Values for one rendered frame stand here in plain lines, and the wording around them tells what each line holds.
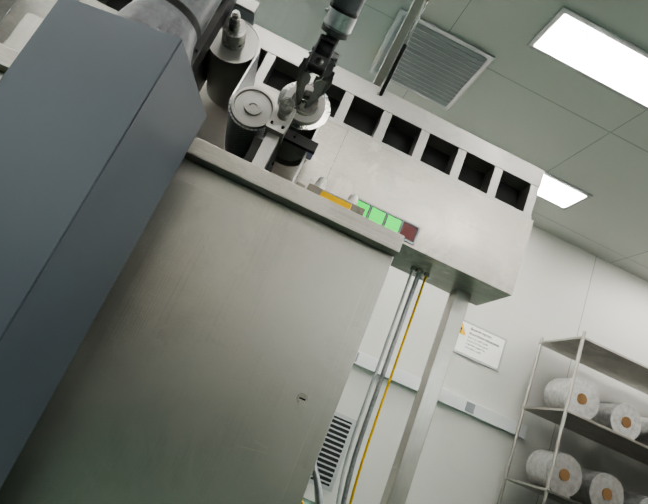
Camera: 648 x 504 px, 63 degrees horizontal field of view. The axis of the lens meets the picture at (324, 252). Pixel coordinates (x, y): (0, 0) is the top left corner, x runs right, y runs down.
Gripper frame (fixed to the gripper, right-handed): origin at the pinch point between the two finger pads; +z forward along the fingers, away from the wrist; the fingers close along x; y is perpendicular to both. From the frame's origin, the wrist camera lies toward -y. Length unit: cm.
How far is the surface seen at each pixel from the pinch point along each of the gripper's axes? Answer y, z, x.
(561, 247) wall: 287, 111, -243
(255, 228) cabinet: -48.6, 10.9, -3.7
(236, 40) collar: 6.0, -5.1, 22.9
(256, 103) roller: -0.9, 5.6, 11.2
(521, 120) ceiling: 221, 20, -125
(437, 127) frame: 53, 4, -45
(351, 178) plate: 26.8, 25.2, -23.6
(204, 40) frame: -7.8, -5.6, 27.3
